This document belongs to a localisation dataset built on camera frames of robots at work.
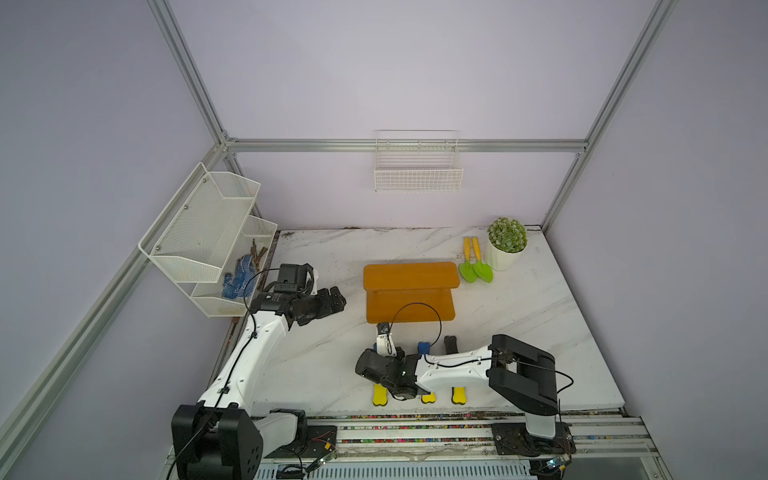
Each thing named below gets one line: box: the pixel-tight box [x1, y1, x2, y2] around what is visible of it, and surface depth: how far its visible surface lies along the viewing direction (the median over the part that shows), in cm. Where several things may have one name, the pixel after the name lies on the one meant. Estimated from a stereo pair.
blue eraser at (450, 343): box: [444, 335, 459, 355], surface depth 92 cm
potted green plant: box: [487, 217, 528, 271], surface depth 103 cm
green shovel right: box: [471, 236, 493, 283], surface depth 110 cm
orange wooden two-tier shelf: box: [363, 262, 461, 324], surface depth 92 cm
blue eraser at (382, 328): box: [376, 322, 389, 335], surface depth 78 cm
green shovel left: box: [459, 236, 478, 283], surface depth 110 cm
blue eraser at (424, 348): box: [418, 342, 431, 355], surface depth 91 cm
